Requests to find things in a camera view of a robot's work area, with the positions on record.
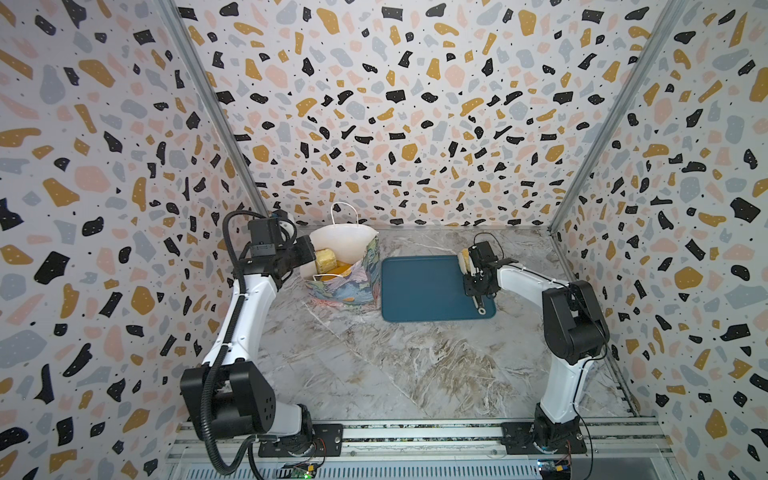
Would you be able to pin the twisted cheese bread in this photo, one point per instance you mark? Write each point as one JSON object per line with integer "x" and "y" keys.
{"x": 325, "y": 260}

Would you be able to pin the teal plastic tray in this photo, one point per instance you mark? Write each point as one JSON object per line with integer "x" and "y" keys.
{"x": 419, "y": 289}

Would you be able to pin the golden shell bread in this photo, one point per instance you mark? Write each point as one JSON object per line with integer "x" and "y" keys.
{"x": 340, "y": 269}

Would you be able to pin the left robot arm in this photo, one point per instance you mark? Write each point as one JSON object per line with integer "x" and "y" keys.
{"x": 227, "y": 396}

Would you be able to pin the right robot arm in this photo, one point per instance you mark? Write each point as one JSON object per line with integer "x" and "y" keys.
{"x": 576, "y": 334}

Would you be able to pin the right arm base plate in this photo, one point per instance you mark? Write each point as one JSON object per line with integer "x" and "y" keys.
{"x": 539, "y": 437}

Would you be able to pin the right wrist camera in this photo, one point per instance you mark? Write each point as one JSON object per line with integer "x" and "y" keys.
{"x": 482, "y": 255}

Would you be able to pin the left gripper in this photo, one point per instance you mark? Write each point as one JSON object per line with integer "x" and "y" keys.
{"x": 304, "y": 245}

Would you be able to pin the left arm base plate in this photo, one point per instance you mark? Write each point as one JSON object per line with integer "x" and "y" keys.
{"x": 322, "y": 440}

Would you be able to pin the floral paper gift bag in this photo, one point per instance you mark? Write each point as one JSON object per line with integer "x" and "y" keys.
{"x": 353, "y": 243}

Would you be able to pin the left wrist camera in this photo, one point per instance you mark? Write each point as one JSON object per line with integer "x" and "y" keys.
{"x": 272, "y": 233}

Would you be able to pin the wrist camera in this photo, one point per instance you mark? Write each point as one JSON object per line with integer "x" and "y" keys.
{"x": 482, "y": 255}
{"x": 272, "y": 233}

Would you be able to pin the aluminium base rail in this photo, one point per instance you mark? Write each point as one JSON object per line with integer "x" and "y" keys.
{"x": 604, "y": 448}

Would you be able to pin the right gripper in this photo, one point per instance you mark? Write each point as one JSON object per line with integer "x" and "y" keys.
{"x": 475, "y": 274}

